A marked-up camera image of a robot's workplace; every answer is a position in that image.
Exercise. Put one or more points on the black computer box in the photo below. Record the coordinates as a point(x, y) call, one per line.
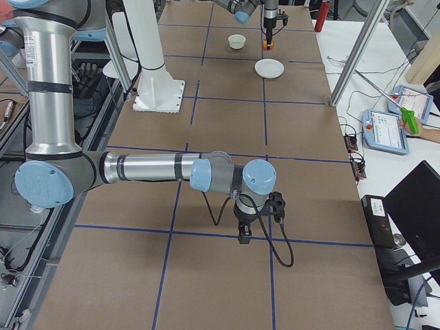
point(377, 221)

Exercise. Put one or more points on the wooden board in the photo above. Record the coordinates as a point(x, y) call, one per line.
point(426, 62)

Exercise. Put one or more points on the blue teach pendant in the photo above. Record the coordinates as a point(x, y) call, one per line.
point(415, 100)
point(381, 132)

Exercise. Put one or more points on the orange circuit board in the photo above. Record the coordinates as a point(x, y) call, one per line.
point(351, 142)
point(358, 168)

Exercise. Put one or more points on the upper orange circuit board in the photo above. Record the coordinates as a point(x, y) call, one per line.
point(351, 142)

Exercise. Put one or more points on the lower orange circuit board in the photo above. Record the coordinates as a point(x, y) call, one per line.
point(358, 168)

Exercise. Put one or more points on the aluminium frame post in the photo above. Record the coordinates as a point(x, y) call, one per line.
point(357, 51)

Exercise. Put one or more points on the white plate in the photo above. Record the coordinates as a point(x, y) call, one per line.
point(269, 68)

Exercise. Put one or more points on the white bowl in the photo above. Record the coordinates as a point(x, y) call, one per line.
point(236, 41)

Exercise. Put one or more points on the black monitor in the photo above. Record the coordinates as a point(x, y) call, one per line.
point(413, 205)

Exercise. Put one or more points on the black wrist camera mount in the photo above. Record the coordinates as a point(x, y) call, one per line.
point(275, 206)

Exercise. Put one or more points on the red yellow apple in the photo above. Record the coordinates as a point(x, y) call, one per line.
point(266, 46)

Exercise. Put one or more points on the green handled grabber tool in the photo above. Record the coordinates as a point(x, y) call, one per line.
point(408, 116)

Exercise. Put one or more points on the near blue teach pendant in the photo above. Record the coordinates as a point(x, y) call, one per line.
point(381, 132)

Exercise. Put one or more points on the red bottle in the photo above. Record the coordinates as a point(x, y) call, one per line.
point(322, 15)

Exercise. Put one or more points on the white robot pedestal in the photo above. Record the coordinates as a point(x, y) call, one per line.
point(138, 38)

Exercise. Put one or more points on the far blue teach pendant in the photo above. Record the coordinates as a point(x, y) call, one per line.
point(415, 100)

